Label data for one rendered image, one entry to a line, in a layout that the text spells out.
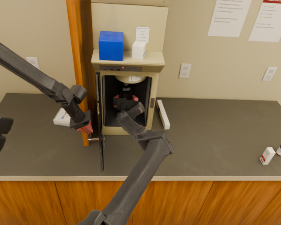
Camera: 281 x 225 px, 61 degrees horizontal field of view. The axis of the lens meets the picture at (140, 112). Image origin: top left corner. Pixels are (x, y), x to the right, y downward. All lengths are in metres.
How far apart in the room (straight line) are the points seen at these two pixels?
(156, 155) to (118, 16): 0.63
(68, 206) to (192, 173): 0.80
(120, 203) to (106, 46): 0.64
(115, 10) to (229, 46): 0.92
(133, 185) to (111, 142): 0.82
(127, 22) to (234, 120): 1.06
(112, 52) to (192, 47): 0.77
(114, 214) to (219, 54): 1.39
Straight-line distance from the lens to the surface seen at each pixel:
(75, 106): 1.05
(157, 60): 1.09
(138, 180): 0.67
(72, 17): 1.03
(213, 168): 1.44
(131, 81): 1.27
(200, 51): 1.72
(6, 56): 0.91
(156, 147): 0.74
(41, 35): 1.69
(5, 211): 1.83
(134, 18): 1.10
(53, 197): 1.60
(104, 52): 1.05
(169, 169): 1.37
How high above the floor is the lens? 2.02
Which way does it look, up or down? 41 degrees down
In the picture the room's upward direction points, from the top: 5 degrees clockwise
